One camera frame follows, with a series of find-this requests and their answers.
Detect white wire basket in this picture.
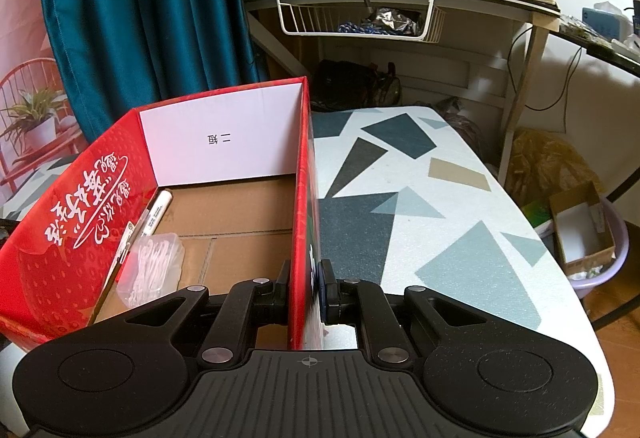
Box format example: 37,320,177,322
275,0,446,43

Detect red cardboard box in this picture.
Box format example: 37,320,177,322
0,76,326,351

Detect yellow plastic bag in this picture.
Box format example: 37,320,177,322
505,128,603,213

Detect blue bead string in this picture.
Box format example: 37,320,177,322
337,20,396,36

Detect dark plastic bag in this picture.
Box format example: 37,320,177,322
435,98,483,153

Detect black bag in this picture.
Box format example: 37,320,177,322
312,60,403,111

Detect black glass side desk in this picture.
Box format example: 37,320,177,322
550,15,640,334

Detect purple plastic basin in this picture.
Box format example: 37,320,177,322
532,195,631,301

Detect blue tissue box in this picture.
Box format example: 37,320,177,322
581,2,631,41

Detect white marker pen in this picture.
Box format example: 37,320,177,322
145,189,173,239

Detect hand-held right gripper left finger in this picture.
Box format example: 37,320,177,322
117,259,292,373

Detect silver foil wrappers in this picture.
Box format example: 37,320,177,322
372,8,418,36

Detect clear ballpoint pen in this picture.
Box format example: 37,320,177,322
114,207,151,281

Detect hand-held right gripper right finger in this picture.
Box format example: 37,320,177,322
319,259,481,371

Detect teal curtain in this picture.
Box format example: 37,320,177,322
34,0,261,143

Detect black-topped desk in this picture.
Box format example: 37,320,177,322
242,0,561,179

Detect pink printed wall poster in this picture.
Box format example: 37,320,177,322
0,0,96,219

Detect small open cardboard box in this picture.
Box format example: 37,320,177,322
549,180,616,276

